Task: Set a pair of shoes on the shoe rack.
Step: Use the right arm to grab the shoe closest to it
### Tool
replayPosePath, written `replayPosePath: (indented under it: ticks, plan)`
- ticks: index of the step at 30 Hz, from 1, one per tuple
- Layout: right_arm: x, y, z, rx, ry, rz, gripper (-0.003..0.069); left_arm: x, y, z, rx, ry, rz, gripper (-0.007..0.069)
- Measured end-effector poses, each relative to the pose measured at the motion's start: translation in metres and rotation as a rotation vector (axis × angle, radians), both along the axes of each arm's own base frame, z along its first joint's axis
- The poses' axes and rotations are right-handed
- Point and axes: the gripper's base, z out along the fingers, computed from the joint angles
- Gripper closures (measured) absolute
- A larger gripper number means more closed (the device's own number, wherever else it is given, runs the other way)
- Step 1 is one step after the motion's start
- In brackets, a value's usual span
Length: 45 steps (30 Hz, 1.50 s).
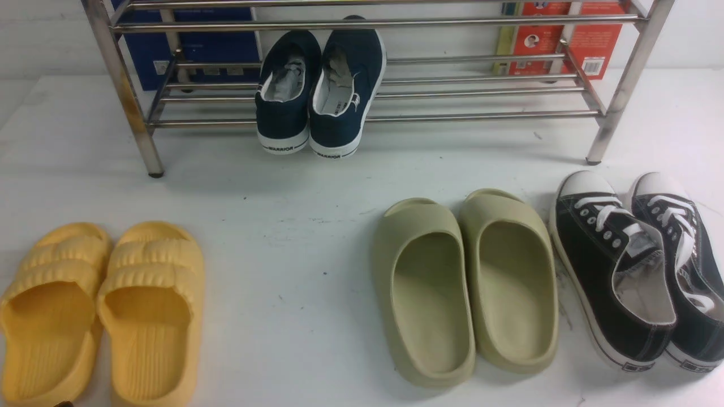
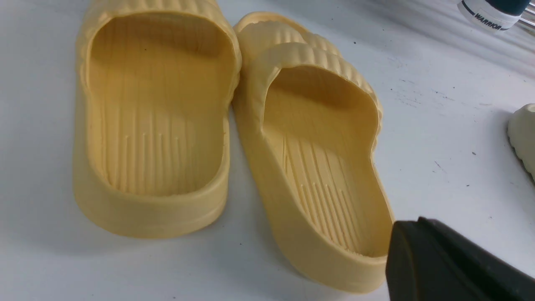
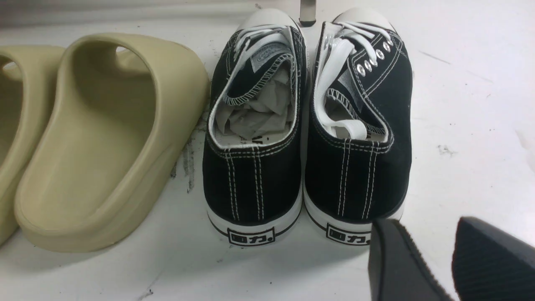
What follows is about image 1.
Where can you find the black canvas sneaker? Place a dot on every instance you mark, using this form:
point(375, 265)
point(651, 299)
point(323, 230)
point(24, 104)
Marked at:
point(693, 277)
point(617, 265)

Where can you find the left navy canvas shoe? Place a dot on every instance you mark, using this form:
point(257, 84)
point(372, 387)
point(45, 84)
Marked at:
point(288, 74)

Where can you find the navy canvas shoe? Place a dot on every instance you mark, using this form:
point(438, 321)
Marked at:
point(288, 74)
point(353, 63)

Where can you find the right navy canvas shoe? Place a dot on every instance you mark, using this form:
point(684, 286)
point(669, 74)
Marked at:
point(353, 63)

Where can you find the stainless steel shoe rack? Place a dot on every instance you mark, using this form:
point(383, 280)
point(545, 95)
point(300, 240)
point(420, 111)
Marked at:
point(133, 17)

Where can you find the left green foam slide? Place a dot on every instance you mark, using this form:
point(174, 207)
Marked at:
point(418, 271)

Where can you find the green foam slide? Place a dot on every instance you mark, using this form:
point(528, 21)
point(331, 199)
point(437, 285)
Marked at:
point(418, 271)
point(511, 281)

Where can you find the right green foam slide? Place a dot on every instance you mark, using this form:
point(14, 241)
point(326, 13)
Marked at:
point(511, 281)

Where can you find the right yellow foam slide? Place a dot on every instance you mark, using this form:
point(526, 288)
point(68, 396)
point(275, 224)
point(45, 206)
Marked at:
point(151, 305)

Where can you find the yellow foam slide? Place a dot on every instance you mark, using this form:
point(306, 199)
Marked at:
point(49, 316)
point(151, 305)

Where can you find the blue cardboard box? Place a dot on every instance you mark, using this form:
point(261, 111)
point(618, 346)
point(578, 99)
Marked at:
point(151, 52)

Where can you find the red cardboard box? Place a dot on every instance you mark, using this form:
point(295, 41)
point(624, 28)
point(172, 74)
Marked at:
point(591, 45)

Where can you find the left yellow foam slide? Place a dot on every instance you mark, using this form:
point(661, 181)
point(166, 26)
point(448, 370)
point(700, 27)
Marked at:
point(49, 316)

